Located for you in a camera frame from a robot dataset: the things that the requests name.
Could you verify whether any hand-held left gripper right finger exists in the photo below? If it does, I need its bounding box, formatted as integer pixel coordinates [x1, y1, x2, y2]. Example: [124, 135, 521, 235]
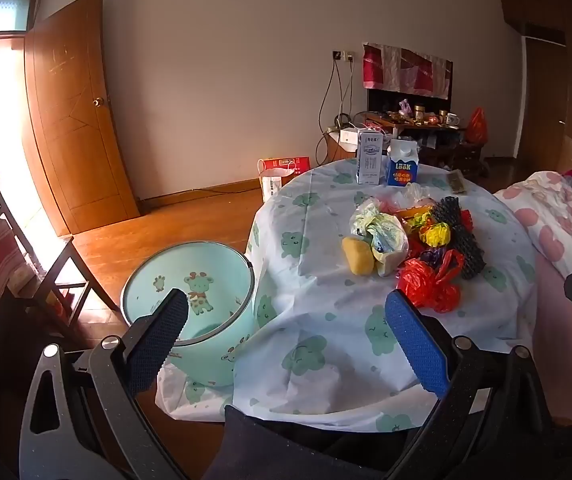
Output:
[385, 289, 554, 480]

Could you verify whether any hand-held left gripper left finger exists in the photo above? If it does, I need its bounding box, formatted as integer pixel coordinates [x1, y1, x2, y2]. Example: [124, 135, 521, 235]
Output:
[18, 287, 189, 480]

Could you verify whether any mint giraffe print trash bin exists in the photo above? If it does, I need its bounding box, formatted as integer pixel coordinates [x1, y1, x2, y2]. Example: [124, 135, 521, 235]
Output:
[120, 241, 257, 388]

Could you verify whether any yellow sponge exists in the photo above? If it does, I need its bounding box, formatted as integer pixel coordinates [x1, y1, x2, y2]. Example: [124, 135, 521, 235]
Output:
[342, 236, 377, 276]

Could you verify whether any black foam net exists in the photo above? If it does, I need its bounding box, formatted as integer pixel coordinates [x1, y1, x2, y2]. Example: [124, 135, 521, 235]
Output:
[430, 196, 486, 281]

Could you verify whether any pale plastic bag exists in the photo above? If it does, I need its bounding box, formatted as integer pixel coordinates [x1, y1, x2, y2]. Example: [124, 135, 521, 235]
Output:
[349, 199, 410, 278]

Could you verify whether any pink bed sheet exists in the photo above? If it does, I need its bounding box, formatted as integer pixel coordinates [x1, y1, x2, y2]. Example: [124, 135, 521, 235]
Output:
[530, 250, 572, 426]

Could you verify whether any pink floral blanket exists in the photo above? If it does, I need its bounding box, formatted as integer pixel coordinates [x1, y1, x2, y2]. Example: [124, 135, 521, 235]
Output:
[493, 170, 572, 281]

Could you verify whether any cloud print tablecloth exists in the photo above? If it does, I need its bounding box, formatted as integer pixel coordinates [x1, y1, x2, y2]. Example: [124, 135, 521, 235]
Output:
[156, 157, 539, 433]

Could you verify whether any red yellow bag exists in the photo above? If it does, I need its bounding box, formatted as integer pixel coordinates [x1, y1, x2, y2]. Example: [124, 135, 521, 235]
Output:
[43, 287, 74, 318]

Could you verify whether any yellow crinkled wrapper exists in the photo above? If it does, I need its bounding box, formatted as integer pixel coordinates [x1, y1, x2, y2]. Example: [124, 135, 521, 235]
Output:
[418, 222, 452, 248]

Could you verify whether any dark wooden chair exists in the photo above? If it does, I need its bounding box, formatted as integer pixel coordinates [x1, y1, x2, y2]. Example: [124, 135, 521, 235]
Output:
[0, 180, 119, 346]

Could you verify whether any tissue pack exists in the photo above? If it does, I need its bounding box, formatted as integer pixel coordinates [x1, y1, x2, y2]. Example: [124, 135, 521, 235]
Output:
[8, 266, 34, 295]

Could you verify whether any white translucent plastic bag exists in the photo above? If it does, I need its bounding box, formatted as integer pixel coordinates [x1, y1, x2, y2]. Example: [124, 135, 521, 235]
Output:
[403, 181, 439, 206]

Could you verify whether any dark rectangular object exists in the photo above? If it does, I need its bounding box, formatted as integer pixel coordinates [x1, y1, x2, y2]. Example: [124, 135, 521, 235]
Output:
[446, 171, 469, 195]

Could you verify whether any wooden wardrobe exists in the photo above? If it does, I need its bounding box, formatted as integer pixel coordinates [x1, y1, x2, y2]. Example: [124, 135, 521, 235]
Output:
[498, 0, 572, 186]

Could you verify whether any wooden cabinet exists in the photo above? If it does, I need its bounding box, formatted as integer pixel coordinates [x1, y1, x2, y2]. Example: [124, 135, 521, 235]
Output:
[323, 112, 486, 176]

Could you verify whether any blue white milk carton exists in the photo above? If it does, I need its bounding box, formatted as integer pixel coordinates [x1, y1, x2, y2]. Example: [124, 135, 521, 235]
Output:
[386, 138, 420, 188]

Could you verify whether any red hanging plastic bag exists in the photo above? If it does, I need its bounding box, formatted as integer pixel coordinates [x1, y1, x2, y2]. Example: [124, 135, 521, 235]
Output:
[466, 106, 489, 145]

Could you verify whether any tall white milk carton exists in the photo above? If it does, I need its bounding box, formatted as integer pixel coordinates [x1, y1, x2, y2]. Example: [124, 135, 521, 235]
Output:
[356, 130, 385, 186]

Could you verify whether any white paper bag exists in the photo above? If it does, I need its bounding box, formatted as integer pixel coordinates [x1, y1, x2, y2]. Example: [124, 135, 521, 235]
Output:
[258, 159, 297, 203]

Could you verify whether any white box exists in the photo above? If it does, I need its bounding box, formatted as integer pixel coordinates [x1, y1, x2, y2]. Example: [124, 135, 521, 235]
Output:
[340, 127, 381, 148]

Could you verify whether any black television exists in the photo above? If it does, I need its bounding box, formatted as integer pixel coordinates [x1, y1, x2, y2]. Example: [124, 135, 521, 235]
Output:
[367, 87, 450, 116]

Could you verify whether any wooden door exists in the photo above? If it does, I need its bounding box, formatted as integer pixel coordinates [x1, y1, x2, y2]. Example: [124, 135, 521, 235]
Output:
[23, 0, 142, 236]

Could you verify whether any red hanging cloth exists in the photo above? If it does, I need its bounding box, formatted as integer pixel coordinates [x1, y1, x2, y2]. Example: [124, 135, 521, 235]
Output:
[362, 42, 454, 101]

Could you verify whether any white cable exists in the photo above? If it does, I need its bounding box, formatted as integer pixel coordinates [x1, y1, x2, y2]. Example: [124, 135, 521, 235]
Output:
[338, 60, 361, 123]

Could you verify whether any black cable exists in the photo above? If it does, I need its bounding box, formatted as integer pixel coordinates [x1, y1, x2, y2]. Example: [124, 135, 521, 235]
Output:
[316, 57, 344, 166]

